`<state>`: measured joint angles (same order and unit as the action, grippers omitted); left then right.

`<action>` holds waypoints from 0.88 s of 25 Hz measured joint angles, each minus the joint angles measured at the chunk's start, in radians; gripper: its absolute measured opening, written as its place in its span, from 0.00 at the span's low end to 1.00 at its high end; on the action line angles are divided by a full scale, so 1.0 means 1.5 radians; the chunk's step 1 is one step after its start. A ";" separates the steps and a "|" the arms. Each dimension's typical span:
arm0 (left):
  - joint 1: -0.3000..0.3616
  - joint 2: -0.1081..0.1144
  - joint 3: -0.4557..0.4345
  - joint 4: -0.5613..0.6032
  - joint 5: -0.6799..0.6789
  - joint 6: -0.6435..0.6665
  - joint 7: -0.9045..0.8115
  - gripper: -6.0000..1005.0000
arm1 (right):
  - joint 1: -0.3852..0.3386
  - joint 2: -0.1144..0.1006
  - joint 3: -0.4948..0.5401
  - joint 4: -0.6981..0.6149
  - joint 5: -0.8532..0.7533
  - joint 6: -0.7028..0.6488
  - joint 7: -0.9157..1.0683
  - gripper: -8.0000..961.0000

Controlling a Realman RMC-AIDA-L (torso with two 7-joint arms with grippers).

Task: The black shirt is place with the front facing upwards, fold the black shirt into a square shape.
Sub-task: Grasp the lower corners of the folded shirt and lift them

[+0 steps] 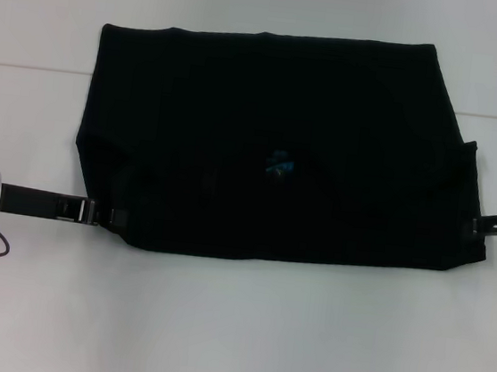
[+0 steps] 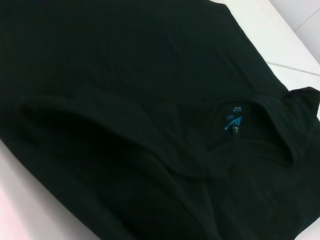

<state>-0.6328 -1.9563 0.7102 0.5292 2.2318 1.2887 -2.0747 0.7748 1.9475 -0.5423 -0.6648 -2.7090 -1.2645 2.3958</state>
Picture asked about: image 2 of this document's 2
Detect black shirt with FREE print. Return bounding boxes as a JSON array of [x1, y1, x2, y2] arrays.
[[0, 0, 320, 240]]

